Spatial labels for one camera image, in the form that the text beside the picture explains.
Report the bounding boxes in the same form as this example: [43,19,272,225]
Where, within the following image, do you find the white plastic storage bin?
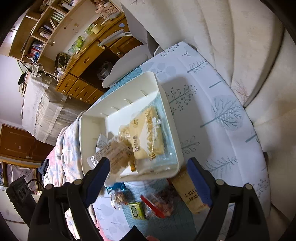
[79,71,184,184]

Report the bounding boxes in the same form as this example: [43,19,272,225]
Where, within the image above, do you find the wooden desk with drawers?
[56,14,142,104]

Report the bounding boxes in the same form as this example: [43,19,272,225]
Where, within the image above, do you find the large clear printed snack bag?
[87,134,135,177]

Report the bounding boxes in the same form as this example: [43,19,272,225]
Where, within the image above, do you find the wooden bookshelf hutch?
[8,1,115,74]

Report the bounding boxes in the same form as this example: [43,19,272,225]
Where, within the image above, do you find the small dark candy packet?
[140,185,178,219]

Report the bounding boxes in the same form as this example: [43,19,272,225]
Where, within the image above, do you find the tree-patterned tablecloth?
[93,42,270,240]

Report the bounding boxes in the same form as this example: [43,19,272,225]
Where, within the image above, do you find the white floral curtain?
[121,1,295,219]

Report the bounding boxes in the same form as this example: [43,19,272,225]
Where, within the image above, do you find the beige printed snack packet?
[171,168,208,214]

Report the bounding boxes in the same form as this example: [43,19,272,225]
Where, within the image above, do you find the mixed nuts clear packet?
[110,189,128,209]

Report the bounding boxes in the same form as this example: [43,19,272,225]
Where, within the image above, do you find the blue white snack packet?
[105,182,127,194]

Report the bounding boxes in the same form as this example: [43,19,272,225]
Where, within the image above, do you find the yellow cake clear package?
[129,94,178,174]

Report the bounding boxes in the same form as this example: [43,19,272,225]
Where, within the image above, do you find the lace-covered piano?
[21,75,90,146]

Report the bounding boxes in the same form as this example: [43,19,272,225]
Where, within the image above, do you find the dark wooden door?
[1,125,54,163]

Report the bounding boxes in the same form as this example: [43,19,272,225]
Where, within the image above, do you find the floral pastel blanket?
[36,110,87,240]

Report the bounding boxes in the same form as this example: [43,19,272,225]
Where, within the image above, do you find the teal striped placemat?
[101,66,200,241]

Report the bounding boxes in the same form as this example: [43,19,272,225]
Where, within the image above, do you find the grey office chair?
[98,6,161,88]

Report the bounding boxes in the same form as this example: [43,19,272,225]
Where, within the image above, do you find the green snack packet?
[128,202,146,220]

